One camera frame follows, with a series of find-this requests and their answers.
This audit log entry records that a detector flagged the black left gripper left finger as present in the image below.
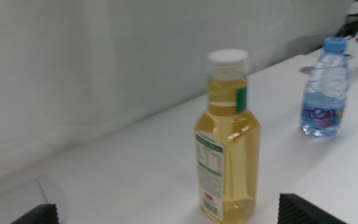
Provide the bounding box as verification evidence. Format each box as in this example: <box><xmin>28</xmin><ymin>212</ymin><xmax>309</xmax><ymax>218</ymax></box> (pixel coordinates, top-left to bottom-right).
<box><xmin>10</xmin><ymin>203</ymin><xmax>59</xmax><ymax>224</ymax></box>

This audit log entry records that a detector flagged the white backdrop curtain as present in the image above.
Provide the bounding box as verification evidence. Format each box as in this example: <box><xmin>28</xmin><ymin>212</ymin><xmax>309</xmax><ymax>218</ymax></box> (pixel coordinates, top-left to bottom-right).
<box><xmin>0</xmin><ymin>0</ymin><xmax>358</xmax><ymax>200</ymax></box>

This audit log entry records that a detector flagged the yellow tea bottle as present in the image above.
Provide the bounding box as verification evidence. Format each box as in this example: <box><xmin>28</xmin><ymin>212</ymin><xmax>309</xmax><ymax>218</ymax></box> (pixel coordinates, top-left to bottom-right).
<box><xmin>193</xmin><ymin>48</ymin><xmax>262</xmax><ymax>224</ymax></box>

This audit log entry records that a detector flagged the clear blue-capped water bottle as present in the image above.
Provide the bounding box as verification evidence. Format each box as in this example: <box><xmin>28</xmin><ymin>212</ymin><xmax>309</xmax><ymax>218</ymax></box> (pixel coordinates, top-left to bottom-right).
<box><xmin>299</xmin><ymin>36</ymin><xmax>352</xmax><ymax>139</ymax></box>

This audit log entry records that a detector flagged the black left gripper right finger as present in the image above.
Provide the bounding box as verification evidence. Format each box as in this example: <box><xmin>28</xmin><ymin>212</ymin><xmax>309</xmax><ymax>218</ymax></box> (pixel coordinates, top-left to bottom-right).
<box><xmin>277</xmin><ymin>192</ymin><xmax>349</xmax><ymax>224</ymax></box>

